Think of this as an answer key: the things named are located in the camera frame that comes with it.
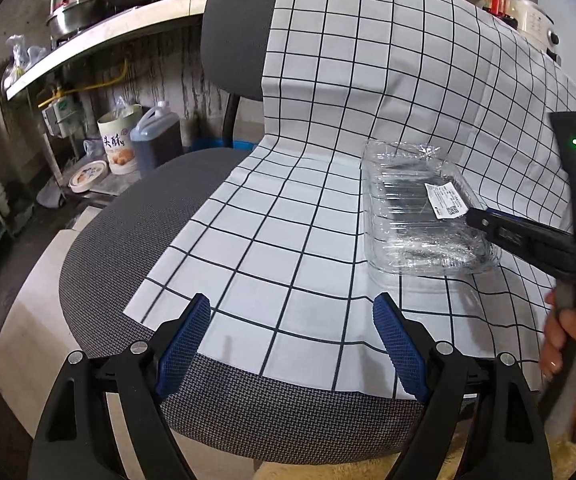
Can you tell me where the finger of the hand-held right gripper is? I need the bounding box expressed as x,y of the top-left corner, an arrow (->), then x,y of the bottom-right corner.
485,210 -> 575,237
464,207 -> 576,282

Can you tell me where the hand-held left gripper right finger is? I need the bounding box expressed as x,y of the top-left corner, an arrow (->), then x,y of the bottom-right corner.
372,292 -> 554,480

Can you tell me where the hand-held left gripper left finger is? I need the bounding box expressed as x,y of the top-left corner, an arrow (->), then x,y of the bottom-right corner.
27,292 -> 212,480

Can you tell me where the clear plastic container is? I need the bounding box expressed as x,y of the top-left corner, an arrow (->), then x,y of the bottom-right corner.
360,140 -> 501,276

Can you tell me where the white rice cooker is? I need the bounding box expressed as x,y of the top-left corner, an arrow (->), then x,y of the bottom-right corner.
508,0 -> 561,66

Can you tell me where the round white lid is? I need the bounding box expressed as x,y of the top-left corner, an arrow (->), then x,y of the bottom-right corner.
67,160 -> 108,193

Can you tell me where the dark oil jug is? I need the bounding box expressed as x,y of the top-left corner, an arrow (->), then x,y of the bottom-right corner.
129,101 -> 184,173

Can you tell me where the blue plastic box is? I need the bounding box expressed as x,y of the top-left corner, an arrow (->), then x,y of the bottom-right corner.
190,137 -> 259,153

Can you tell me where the beige biscuit tin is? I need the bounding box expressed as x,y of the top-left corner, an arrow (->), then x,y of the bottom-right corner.
97,105 -> 144,176

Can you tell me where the white black checked cloth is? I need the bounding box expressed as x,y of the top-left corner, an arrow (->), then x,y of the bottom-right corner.
125,0 -> 576,401

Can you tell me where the white gas meter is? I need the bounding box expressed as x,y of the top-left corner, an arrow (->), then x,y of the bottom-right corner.
40,92 -> 84,136

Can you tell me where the grey mesh office chair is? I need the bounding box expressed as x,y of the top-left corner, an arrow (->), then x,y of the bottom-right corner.
59,0 -> 576,463

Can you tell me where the white counter shelf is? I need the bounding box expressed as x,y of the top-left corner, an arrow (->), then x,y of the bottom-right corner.
5,0 -> 214,101

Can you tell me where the clear plastic bag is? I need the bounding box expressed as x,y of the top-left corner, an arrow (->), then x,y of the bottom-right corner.
0,35 -> 49,86

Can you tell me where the steel basin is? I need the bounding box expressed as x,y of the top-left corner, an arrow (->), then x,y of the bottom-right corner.
45,0 -> 104,36

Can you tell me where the yellow gas hose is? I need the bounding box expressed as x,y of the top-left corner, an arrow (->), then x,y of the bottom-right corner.
38,57 -> 129,108

